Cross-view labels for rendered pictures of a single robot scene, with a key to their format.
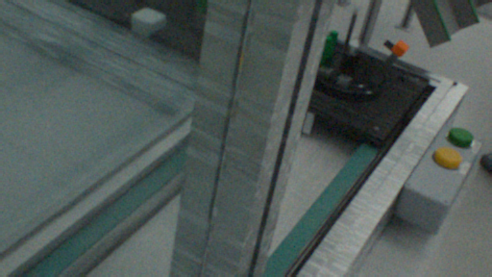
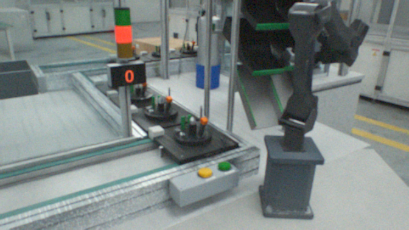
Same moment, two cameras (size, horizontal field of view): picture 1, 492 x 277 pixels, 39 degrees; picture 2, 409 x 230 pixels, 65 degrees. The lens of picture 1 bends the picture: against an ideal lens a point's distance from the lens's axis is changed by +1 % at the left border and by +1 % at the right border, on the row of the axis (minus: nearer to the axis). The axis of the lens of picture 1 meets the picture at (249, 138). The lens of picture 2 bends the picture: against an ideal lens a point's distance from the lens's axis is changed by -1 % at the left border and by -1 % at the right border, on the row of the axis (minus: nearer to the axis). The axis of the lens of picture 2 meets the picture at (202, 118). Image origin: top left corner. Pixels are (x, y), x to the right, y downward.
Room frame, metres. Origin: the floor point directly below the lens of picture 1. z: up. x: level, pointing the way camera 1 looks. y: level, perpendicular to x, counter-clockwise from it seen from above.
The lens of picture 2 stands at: (0.16, -0.76, 1.49)
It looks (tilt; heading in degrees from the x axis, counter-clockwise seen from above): 23 degrees down; 34
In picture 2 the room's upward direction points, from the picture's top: 1 degrees clockwise
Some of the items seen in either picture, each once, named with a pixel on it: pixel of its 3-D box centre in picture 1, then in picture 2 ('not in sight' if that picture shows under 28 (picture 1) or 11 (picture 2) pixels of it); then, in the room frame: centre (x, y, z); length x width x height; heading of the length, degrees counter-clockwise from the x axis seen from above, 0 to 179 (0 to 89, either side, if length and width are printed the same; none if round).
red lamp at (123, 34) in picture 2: not in sight; (123, 33); (0.90, 0.04, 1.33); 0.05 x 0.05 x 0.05
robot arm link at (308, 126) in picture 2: not in sight; (296, 117); (1.01, -0.51, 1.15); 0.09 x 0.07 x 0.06; 79
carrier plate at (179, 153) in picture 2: (342, 84); (192, 140); (1.03, -0.14, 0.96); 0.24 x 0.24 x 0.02; 67
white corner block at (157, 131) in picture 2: not in sight; (156, 133); (0.98, -0.01, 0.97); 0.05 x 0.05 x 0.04; 67
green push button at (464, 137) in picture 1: (459, 138); (224, 167); (0.93, -0.33, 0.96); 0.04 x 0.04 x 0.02
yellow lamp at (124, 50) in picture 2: not in sight; (124, 49); (0.90, 0.04, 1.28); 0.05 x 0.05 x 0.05
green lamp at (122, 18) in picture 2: not in sight; (122, 17); (0.90, 0.04, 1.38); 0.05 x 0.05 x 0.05
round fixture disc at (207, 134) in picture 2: (345, 74); (192, 135); (1.03, -0.14, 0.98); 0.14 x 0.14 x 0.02
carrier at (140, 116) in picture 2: not in sight; (160, 105); (1.13, 0.10, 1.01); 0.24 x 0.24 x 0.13; 67
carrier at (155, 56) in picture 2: not in sight; (160, 50); (2.04, 0.88, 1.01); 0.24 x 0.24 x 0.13; 67
